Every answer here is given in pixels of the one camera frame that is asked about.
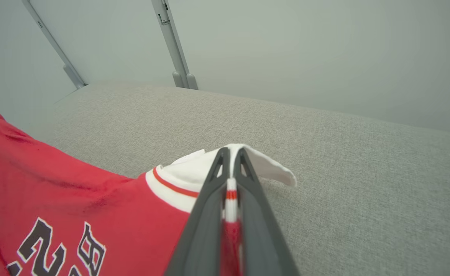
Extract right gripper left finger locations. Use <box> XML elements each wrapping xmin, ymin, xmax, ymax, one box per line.
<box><xmin>164</xmin><ymin>148</ymin><xmax>231</xmax><ymax>276</ymax></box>

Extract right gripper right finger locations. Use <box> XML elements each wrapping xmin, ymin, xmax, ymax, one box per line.
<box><xmin>233</xmin><ymin>148</ymin><xmax>300</xmax><ymax>276</ymax></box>

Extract red jersey white sleeves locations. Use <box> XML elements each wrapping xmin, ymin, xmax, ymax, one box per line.
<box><xmin>0</xmin><ymin>110</ymin><xmax>297</xmax><ymax>276</ymax></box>

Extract grey metal frame strut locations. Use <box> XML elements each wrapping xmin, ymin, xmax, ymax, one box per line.
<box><xmin>21</xmin><ymin>0</ymin><xmax>88</xmax><ymax>90</ymax></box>

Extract grey frame post with hinge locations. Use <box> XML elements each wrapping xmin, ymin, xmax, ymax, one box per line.
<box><xmin>151</xmin><ymin>0</ymin><xmax>199</xmax><ymax>90</ymax></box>

